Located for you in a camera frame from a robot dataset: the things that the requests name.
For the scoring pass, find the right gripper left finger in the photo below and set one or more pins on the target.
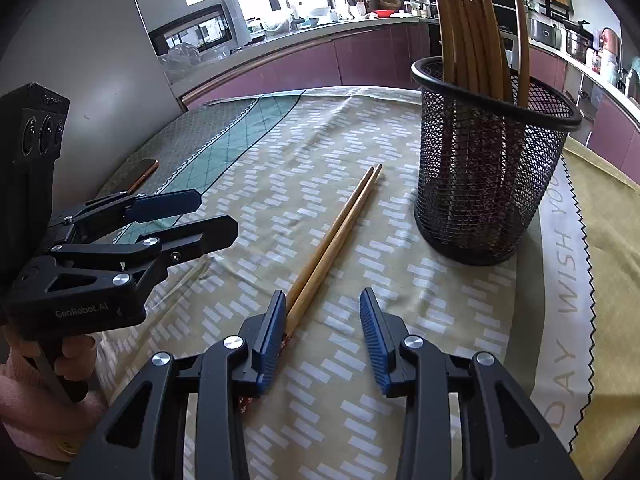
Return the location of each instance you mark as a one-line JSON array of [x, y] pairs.
[[142, 434]]

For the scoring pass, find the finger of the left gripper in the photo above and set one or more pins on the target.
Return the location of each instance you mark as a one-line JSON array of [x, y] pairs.
[[170, 249], [111, 212]]

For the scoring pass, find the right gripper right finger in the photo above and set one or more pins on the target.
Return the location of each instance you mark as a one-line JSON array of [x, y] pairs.
[[503, 434]]

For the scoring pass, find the dark wooden chopstick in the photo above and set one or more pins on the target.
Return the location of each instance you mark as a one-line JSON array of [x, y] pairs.
[[447, 37]]

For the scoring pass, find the pink sleeve forearm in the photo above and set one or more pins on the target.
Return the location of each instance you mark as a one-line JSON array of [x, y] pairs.
[[37, 421]]

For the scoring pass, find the pink kitchen cabinets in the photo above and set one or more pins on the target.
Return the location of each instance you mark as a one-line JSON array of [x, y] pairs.
[[380, 53]]

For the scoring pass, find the left hand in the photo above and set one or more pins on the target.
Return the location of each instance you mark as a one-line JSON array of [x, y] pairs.
[[78, 354]]

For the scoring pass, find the patterned tablecloth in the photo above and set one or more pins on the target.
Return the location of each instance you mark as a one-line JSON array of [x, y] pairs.
[[562, 314]]

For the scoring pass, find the silver microwave oven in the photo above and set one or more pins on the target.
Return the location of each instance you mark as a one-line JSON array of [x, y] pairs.
[[219, 23]]

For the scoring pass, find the black mesh utensil holder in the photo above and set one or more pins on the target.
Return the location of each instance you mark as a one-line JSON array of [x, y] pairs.
[[484, 164]]

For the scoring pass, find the steel pot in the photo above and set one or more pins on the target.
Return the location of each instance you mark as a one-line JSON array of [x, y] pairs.
[[578, 40]]

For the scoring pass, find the built-in black oven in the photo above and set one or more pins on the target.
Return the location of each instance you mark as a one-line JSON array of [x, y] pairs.
[[505, 12]]

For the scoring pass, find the black camera box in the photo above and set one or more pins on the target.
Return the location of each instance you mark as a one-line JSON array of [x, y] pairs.
[[32, 126]]

